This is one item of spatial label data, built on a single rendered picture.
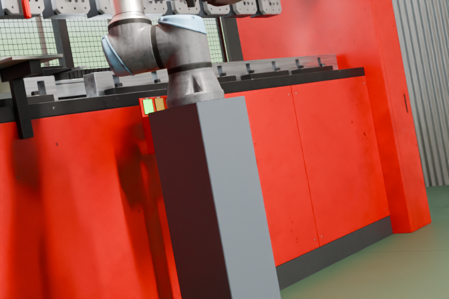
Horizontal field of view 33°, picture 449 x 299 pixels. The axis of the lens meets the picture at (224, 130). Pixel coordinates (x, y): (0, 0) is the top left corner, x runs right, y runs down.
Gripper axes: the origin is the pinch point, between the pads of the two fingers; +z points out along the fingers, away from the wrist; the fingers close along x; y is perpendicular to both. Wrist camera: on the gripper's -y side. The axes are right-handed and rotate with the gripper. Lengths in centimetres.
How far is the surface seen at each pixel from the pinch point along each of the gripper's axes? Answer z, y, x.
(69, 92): -83, 3, 39
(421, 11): -54, 326, 100
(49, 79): -61, -25, 23
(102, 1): -63, 10, 6
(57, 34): -135, 55, 33
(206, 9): -57, 65, 25
